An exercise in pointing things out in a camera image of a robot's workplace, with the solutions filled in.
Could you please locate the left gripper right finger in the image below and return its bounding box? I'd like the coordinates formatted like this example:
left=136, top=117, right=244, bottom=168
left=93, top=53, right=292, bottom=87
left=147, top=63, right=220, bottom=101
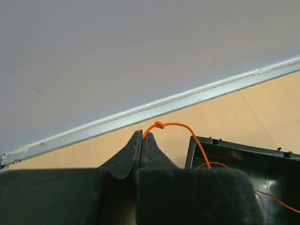
left=135, top=132, right=264, bottom=225

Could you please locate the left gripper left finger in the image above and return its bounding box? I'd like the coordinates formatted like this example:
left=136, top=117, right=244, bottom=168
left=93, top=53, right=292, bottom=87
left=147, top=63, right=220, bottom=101
left=0, top=131, right=142, bottom=225

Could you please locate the orange cable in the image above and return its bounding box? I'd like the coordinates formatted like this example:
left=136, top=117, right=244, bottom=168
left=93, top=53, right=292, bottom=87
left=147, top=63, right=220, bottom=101
left=142, top=120, right=300, bottom=214

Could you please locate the black plastic bin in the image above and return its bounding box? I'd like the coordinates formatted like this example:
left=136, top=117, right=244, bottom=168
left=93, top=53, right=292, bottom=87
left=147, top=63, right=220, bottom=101
left=184, top=137, right=300, bottom=225

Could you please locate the aluminium table edge frame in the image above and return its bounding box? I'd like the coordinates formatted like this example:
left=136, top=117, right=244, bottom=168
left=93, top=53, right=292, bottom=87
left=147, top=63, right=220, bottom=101
left=0, top=57, right=300, bottom=169

